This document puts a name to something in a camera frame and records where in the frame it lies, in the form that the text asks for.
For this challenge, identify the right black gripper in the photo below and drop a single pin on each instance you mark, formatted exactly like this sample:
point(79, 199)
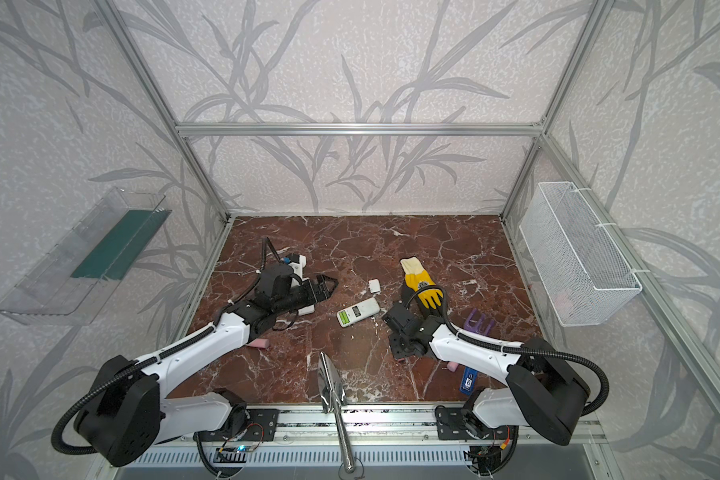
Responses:
point(408, 298)

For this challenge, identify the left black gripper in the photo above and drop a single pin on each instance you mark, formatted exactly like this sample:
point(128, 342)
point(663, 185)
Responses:
point(315, 290)

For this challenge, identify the red white remote control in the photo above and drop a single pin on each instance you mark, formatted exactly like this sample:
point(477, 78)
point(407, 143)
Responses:
point(358, 312)

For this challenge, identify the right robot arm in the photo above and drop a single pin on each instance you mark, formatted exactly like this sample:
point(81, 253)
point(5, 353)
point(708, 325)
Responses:
point(544, 389)

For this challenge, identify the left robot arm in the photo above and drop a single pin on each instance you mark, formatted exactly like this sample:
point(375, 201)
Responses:
point(129, 407)

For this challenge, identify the white green-screen remote control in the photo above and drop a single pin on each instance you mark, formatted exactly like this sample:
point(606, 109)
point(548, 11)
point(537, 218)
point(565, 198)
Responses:
point(306, 310)

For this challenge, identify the yellow black work glove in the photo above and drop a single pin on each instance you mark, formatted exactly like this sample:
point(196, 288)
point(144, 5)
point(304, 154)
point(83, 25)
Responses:
point(418, 287)

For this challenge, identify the blue lighter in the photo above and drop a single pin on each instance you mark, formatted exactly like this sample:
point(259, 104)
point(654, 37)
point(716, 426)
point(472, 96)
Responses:
point(468, 381)

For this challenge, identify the metal trowel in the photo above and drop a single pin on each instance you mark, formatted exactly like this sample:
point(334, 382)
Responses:
point(333, 398)

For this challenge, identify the purple toy shovel pink handle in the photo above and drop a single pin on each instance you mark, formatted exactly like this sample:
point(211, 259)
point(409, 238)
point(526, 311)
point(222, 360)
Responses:
point(260, 343)

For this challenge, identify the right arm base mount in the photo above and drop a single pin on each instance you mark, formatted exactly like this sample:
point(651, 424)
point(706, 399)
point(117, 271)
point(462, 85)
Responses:
point(453, 423)

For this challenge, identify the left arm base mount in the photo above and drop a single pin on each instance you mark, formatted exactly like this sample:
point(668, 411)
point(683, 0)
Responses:
point(254, 425)

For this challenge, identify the white wire wall basket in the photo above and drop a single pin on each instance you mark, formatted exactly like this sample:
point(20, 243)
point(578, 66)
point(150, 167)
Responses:
point(584, 274)

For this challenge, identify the clear plastic wall shelf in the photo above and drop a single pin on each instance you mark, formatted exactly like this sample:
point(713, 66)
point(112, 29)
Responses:
point(70, 285)

